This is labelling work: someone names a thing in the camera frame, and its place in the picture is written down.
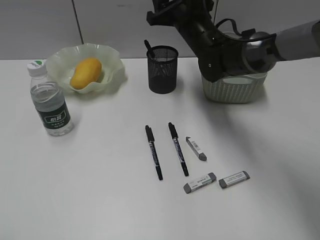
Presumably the pale green wavy glass plate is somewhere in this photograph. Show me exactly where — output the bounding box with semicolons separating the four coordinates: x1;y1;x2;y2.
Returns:
45;43;128;94

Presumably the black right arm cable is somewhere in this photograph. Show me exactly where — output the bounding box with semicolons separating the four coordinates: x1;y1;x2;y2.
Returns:
214;17;277;42

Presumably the clear water bottle green label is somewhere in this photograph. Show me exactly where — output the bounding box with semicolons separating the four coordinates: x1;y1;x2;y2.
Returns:
27;60;74;137

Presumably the white grey eraser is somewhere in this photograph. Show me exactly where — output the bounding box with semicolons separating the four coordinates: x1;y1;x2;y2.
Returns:
185;136;207;162
218;170;251;189
183;172;217;194

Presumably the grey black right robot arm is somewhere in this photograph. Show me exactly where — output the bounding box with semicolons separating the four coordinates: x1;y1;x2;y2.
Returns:
146;0;320;83

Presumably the black mesh pen holder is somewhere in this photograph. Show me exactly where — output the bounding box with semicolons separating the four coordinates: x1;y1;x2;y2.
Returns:
146;45;179;94

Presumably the yellow mango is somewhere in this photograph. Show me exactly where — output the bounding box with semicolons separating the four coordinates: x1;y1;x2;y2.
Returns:
70;57;102;90

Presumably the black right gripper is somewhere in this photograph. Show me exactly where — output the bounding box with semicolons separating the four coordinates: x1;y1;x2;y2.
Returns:
146;0;245;83

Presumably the white grey eraser upper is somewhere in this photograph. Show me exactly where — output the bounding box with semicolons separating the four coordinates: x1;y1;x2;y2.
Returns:
185;136;207;162

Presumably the pale green woven plastic basket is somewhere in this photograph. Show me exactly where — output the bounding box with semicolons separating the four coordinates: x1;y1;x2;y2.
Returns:
201;72;268;104

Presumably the white grey eraser lower left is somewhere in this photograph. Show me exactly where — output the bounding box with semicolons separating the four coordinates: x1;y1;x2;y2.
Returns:
183;172;217;194

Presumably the black marker pen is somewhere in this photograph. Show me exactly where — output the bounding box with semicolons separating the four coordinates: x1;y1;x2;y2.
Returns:
144;39;164;76
168;122;189;177
145;125;163;181

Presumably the white grey eraser lower right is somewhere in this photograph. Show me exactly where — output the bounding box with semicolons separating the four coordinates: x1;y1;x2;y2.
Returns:
218;170;251;189

